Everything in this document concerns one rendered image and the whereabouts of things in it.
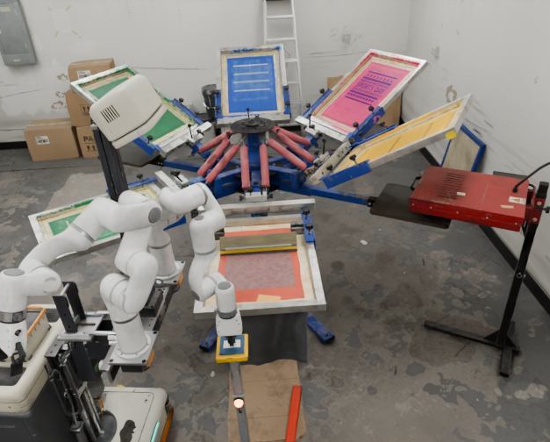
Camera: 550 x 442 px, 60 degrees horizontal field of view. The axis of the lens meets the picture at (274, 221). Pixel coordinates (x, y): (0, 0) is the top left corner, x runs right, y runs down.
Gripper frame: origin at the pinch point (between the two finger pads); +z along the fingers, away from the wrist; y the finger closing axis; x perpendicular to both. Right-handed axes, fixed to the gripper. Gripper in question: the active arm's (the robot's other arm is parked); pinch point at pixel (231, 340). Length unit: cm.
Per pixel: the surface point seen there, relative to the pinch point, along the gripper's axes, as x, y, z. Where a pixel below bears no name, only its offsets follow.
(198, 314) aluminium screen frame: 17.2, -15.0, 0.2
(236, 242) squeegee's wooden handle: 67, 1, -3
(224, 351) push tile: -3.7, -3.1, 2.0
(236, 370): -2.0, 0.6, 15.6
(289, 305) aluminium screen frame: 17.8, 24.8, -0.6
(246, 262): 57, 6, 3
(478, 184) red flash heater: 96, 140, -12
